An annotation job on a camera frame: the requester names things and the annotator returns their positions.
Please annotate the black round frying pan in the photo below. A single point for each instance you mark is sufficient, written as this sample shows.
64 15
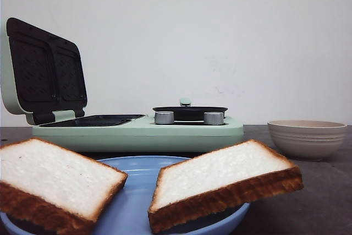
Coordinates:
186 112

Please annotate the blue round plate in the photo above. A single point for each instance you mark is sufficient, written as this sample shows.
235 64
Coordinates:
127 212

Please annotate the beige ribbed bowl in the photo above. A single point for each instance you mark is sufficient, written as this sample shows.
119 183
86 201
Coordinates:
307 140

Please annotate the silver control knob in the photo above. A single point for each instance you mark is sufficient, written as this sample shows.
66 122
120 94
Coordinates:
213 118
164 117

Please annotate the right silver control knob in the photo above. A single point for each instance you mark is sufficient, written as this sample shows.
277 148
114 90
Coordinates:
213 118

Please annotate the left silver control knob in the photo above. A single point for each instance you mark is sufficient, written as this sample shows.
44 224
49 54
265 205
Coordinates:
164 117

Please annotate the mint green maker lid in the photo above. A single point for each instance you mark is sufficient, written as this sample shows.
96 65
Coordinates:
43 75

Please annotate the white bread slice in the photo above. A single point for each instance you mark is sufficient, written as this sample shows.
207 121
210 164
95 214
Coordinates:
217 180
55 188

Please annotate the mint green breakfast maker base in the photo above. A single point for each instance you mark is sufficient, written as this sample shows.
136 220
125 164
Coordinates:
138 133

